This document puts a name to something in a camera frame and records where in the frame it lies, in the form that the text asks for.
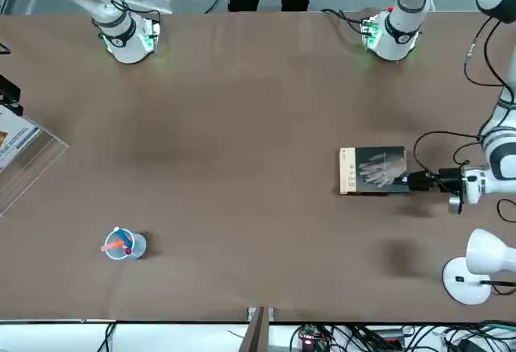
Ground clear acrylic storage rack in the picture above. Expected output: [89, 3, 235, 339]
[0, 108, 70, 217]

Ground circuit board red light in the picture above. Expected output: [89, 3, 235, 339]
[296, 322, 335, 352]

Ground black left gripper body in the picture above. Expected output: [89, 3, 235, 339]
[438, 166, 464, 194]

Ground black bench cable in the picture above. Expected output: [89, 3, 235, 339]
[102, 321, 119, 352]

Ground tangled black bench cables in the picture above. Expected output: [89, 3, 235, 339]
[332, 320, 516, 352]

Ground red-capped marker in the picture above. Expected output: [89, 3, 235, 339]
[99, 240, 133, 256]

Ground aluminium frame post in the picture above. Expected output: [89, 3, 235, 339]
[240, 305, 277, 352]

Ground white desk lamp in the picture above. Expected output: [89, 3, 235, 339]
[442, 228, 516, 306]

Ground dark book with hand picture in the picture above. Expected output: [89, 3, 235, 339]
[339, 146, 411, 197]

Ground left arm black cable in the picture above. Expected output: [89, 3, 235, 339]
[413, 17, 516, 198]

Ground blue pen white cap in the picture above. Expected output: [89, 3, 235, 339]
[114, 226, 135, 248]

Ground clear plastic pen cup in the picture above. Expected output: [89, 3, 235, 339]
[103, 226, 148, 262]

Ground left base black cables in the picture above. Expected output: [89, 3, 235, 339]
[320, 7, 370, 41]

